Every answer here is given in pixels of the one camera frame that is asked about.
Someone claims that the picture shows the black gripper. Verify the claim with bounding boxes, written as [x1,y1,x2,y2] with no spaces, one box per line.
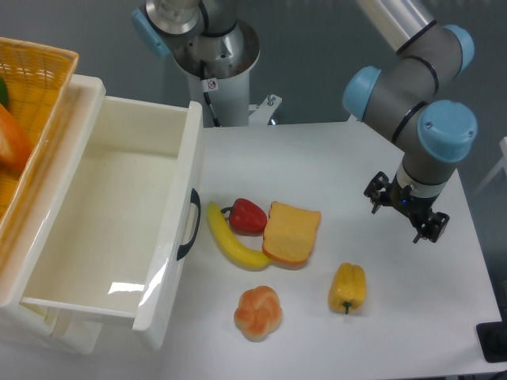
[364,171,450,244]

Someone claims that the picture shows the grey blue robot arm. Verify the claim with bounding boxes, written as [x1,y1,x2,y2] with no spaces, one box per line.
[132,1,478,241]

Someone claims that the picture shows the orange bread slice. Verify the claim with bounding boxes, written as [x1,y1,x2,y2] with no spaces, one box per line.
[262,201,321,266]

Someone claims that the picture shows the knotted bread roll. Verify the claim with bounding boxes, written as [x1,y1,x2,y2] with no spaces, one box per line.
[234,286,283,342]

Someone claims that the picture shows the yellow bell pepper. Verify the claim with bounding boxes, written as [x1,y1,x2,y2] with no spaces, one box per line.
[328,263,367,314]

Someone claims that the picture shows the black device at table edge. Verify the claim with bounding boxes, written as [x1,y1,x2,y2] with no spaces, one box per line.
[476,321,506,363]

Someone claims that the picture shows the red bell pepper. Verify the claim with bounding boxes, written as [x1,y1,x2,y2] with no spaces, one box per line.
[221,198,268,236]

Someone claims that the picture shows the yellow banana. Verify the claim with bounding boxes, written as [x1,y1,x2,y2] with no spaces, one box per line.
[206,202,271,271]

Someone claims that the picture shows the white plastic drawer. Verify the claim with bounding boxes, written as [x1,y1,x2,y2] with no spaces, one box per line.
[24,97,204,350]

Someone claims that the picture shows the yellow wicker basket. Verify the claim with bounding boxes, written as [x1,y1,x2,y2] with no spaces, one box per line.
[1,37,79,257]

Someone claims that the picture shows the orange fruit in basket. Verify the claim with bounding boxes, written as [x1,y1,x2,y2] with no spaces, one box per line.
[1,105,33,173]

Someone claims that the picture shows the white drawer cabinet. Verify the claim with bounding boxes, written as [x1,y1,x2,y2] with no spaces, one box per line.
[0,74,108,355]

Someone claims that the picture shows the green vegetable in basket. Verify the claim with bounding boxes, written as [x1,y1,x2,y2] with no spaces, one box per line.
[0,78,9,108]

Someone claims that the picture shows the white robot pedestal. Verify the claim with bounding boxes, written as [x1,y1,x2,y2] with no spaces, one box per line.
[173,20,282,127]

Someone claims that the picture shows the black drawer handle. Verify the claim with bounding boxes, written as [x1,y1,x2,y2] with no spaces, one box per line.
[177,188,202,261]

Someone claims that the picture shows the black cable on pedestal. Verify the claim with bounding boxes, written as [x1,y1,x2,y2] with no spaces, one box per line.
[200,59,221,128]

